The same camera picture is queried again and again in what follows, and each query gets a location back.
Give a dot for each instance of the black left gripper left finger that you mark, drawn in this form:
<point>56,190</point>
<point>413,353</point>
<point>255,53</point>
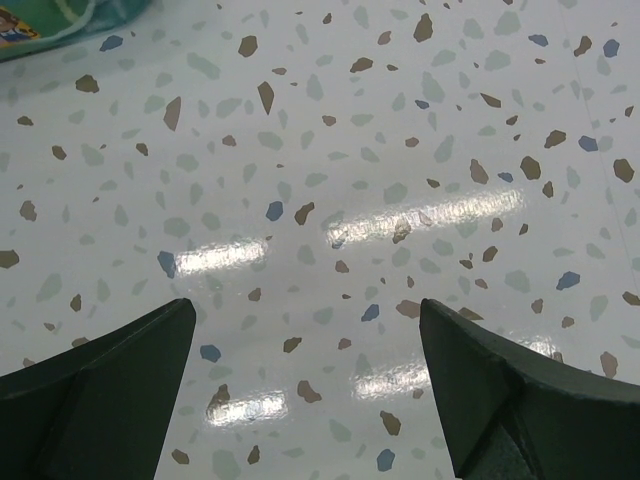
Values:
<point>100,410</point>

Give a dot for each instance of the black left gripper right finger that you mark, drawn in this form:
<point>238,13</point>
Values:
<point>508,412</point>

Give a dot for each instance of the teal plastic laundry basket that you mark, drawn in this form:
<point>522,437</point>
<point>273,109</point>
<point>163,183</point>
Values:
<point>32,26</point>

